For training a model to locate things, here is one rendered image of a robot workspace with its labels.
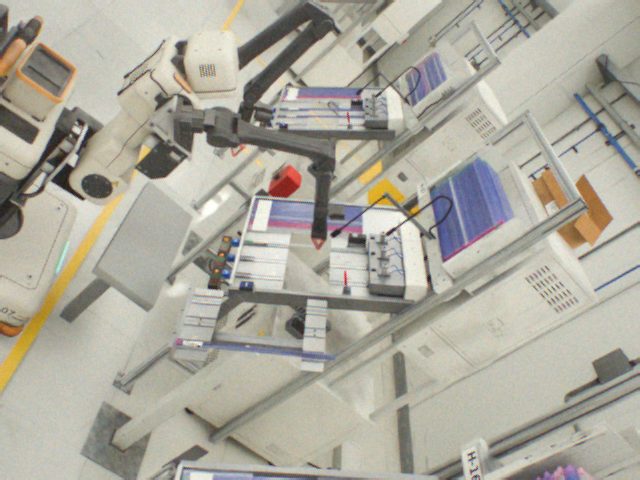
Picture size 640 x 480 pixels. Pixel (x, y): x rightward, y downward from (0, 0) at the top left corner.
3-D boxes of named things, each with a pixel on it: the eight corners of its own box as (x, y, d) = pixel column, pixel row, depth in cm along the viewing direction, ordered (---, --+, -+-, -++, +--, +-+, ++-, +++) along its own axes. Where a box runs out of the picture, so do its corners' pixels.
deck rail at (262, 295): (228, 301, 233) (228, 288, 229) (229, 297, 234) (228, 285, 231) (412, 315, 232) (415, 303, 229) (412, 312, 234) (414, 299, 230)
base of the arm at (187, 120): (178, 96, 181) (173, 116, 172) (205, 99, 182) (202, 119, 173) (178, 121, 186) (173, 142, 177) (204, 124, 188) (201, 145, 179)
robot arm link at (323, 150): (347, 135, 196) (347, 163, 193) (330, 153, 208) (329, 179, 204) (211, 103, 180) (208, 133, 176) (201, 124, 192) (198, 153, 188)
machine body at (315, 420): (176, 412, 272) (270, 346, 245) (207, 309, 329) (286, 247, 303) (279, 478, 297) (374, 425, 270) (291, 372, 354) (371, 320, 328)
